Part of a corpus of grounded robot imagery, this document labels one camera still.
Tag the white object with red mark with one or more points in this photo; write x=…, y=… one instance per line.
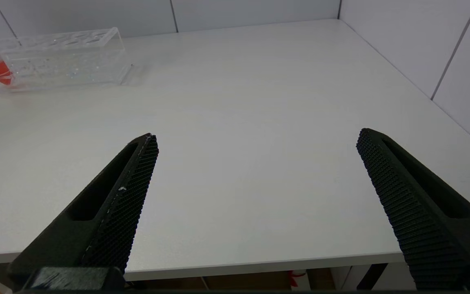
x=298, y=279

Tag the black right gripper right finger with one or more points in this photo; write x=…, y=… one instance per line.
x=422, y=220

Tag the clear acrylic test tube rack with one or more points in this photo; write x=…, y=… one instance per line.
x=76, y=61

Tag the black table leg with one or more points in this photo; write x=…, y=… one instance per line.
x=371, y=277

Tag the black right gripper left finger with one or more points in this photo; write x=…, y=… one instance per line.
x=112, y=212

